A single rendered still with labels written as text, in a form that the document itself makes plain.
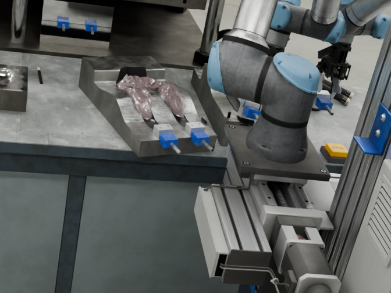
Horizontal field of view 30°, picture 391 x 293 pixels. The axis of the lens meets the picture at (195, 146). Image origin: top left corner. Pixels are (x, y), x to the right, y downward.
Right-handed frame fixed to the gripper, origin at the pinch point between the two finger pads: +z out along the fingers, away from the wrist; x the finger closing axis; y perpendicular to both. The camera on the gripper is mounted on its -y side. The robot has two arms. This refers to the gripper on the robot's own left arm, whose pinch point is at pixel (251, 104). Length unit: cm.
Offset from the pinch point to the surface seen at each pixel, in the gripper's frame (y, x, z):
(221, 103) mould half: -11.5, -5.2, 4.6
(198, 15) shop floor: -405, 90, 25
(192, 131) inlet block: 7.1, -18.0, 10.6
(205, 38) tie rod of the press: -72, 1, -6
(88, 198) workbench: -1, -42, 41
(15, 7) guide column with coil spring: -74, -73, 2
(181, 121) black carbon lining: -3.7, -19.0, 11.2
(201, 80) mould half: -34.9, -7.0, 3.6
